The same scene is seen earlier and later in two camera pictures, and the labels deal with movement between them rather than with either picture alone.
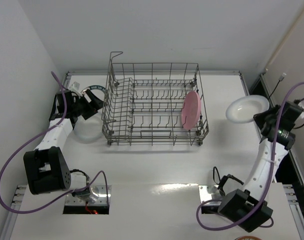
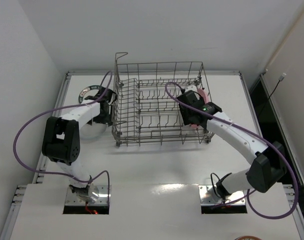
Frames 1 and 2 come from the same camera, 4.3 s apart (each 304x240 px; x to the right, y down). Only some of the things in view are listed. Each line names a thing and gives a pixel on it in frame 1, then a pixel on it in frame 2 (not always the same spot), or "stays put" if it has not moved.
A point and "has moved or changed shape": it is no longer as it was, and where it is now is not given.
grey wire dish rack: x=153 y=104 stays put
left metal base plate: x=101 y=191 stays put
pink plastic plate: x=190 y=110 has moved or changed shape
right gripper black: x=264 y=119 to x=187 y=117
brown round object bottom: x=248 y=237 stays put
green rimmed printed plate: x=98 y=91 stays put
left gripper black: x=86 y=107 to x=106 y=115
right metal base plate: x=205 y=195 stays put
